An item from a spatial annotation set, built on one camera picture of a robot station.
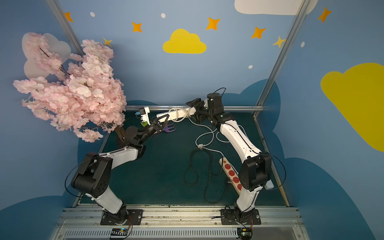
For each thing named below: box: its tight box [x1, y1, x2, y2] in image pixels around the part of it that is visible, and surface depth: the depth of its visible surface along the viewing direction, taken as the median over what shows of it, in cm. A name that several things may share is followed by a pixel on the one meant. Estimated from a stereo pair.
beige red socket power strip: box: [219, 157, 242, 195], surface depth 88 cm
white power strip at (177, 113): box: [156, 107, 197, 121], surface depth 79 cm
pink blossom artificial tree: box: [13, 32, 127, 143], surface depth 60 cm
